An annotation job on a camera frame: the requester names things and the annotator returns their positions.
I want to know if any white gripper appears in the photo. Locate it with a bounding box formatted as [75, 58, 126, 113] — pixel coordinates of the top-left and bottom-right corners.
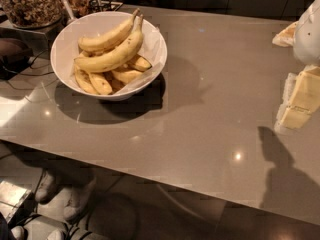
[272, 0, 320, 133]

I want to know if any white bowl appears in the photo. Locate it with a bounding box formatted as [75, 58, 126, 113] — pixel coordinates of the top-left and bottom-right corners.
[50, 11, 168, 102]

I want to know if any lower middle banana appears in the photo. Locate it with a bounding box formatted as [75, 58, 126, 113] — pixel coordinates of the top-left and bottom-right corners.
[89, 73, 113, 95]

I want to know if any glass bowl of nuts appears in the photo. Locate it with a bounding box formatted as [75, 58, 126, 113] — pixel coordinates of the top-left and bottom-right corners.
[0, 0, 62, 29]

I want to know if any right small banana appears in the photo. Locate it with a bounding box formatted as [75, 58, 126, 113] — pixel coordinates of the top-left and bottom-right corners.
[128, 55, 152, 72]

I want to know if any metal box on floor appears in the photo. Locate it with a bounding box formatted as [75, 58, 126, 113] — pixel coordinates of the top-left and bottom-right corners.
[0, 181, 31, 224]

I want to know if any left white shoe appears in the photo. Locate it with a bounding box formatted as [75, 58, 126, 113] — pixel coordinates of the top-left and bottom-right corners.
[35, 171, 58, 204]

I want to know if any small dish of snacks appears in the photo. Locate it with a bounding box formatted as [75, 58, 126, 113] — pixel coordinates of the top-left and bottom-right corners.
[68, 0, 90, 18]

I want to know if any dark round object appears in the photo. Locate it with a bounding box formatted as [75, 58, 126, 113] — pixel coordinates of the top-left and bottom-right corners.
[0, 38, 33, 71]

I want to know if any right white shoe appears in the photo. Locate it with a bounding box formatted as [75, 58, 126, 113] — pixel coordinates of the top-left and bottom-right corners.
[63, 178, 96, 223]

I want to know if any black cable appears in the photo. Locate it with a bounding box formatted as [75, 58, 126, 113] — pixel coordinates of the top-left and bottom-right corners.
[0, 48, 56, 92]

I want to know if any lower left banana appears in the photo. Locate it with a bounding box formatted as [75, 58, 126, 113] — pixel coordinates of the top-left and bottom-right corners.
[74, 65, 97, 94]

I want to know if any top yellow banana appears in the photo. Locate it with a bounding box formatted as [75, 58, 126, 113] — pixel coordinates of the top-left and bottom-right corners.
[78, 9, 140, 52]

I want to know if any white shoe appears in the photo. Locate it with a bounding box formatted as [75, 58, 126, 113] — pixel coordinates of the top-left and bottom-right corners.
[35, 171, 58, 204]
[63, 178, 96, 223]

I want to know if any white spoon handle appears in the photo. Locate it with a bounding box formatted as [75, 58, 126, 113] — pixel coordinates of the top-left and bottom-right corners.
[61, 0, 77, 24]

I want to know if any long yellow banana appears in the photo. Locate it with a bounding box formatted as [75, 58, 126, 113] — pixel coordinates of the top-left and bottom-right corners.
[74, 16, 144, 73]

